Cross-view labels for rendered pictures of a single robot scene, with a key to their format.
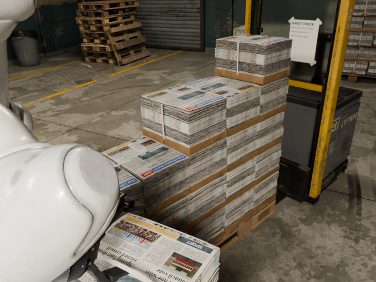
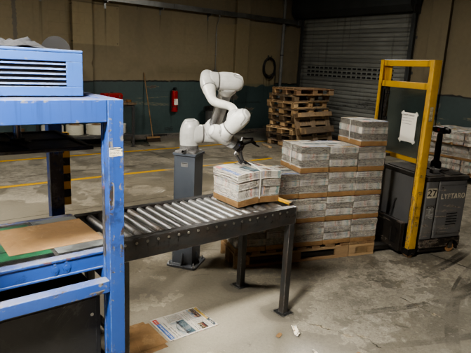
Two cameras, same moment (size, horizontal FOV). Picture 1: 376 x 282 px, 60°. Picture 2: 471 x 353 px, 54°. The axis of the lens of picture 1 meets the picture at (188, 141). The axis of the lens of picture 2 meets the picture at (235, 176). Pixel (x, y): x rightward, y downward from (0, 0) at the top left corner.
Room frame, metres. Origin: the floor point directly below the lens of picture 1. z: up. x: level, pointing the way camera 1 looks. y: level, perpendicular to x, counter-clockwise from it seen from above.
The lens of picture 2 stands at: (-2.48, -0.94, 1.72)
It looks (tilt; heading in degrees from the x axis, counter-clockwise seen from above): 13 degrees down; 22
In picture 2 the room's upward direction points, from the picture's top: 3 degrees clockwise
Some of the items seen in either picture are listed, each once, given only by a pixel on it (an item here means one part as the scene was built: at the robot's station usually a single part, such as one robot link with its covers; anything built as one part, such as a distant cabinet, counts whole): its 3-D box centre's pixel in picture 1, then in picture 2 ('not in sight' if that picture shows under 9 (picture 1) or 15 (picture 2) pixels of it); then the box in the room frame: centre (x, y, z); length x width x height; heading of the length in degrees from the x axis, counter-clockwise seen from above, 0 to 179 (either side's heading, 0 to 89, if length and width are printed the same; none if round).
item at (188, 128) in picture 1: (183, 117); (304, 156); (1.64, 0.02, 0.95); 0.38 x 0.29 x 0.23; 44
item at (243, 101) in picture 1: (220, 104); (333, 155); (1.84, -0.20, 0.95); 0.38 x 0.29 x 0.23; 42
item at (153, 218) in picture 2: not in sight; (155, 220); (-0.14, 0.49, 0.77); 0.47 x 0.05 x 0.05; 60
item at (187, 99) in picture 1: (183, 97); (305, 143); (1.64, 0.02, 1.06); 0.37 x 0.29 x 0.01; 44
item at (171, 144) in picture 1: (183, 132); (303, 165); (1.63, 0.02, 0.86); 0.38 x 0.29 x 0.04; 44
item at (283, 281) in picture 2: not in sight; (286, 268); (0.51, -0.18, 0.34); 0.06 x 0.06 x 0.68; 60
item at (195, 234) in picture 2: not in sight; (214, 230); (-0.04, 0.14, 0.74); 1.34 x 0.05 x 0.12; 150
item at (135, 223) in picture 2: not in sight; (135, 224); (-0.26, 0.56, 0.77); 0.47 x 0.05 x 0.05; 60
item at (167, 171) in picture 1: (169, 207); (287, 212); (1.55, 0.12, 0.42); 1.17 x 0.39 x 0.83; 132
